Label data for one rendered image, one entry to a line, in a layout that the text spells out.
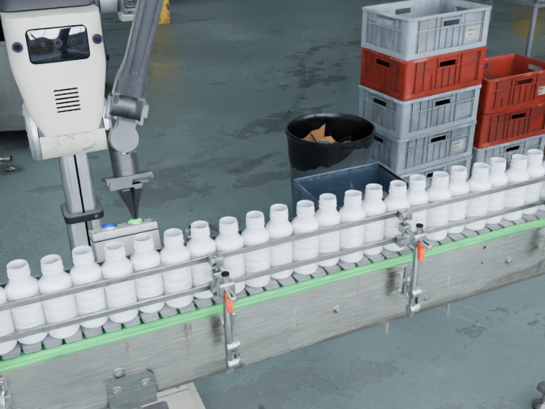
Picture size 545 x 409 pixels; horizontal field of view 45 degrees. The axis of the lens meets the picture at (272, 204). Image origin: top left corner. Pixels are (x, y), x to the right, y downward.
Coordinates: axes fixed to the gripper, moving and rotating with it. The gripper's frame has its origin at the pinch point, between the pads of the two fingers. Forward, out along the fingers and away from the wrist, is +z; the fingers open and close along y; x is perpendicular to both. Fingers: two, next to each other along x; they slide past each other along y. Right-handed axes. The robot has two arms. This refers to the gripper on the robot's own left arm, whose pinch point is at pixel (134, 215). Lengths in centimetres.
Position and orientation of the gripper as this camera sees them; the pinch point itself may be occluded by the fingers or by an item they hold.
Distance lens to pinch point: 147.5
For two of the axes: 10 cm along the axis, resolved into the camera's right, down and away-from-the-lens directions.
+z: 1.5, 9.8, 1.5
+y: 9.1, -2.0, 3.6
